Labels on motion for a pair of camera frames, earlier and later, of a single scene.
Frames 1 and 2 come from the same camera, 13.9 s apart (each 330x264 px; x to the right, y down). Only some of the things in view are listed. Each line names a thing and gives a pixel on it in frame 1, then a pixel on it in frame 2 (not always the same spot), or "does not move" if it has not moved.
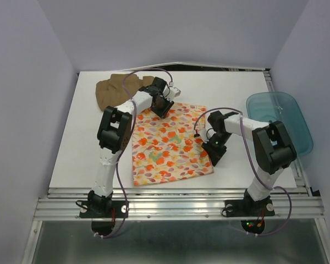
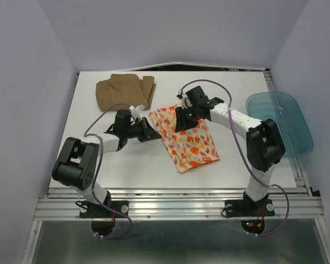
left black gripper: x=163 y=113 -> x=149 y=133
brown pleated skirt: x=110 y=93 does not move
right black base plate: x=249 y=207 does not move
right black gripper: x=214 y=154 -> x=181 y=123
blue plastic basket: x=270 y=106 does not move
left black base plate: x=98 y=207 does not move
